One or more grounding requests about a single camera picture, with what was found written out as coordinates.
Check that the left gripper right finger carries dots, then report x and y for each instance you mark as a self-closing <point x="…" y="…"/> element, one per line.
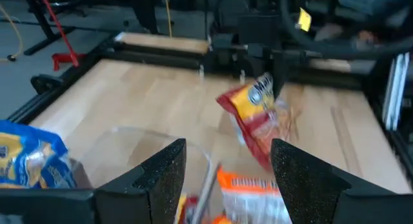
<point x="303" y="185"/>

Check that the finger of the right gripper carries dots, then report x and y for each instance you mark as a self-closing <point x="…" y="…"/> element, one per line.
<point x="280" y="75"/>

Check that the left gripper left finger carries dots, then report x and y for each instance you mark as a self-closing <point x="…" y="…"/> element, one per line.
<point x="164" y="179"/>

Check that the orange Maruchan ramen packet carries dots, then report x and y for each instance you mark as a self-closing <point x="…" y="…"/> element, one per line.
<point x="251" y="201"/>

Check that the blue Maruchan ramen packet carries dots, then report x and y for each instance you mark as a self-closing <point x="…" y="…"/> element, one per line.
<point x="32" y="153"/>

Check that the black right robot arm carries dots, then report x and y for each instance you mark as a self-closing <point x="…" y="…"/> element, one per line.
<point x="255" y="30"/>

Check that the yellow gripper tag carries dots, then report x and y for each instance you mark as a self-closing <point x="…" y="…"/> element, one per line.
<point x="304" y="20"/>

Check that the clear plastic bin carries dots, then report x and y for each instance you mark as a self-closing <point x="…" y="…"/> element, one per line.
<point x="206" y="191"/>

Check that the person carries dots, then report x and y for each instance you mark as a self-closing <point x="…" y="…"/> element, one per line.
<point x="364" y="36"/>

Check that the red metal stand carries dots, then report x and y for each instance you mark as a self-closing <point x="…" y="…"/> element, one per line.
<point x="64" y="57"/>

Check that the black metal stand legs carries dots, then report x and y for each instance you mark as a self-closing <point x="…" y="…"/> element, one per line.
<point x="38" y="17"/>

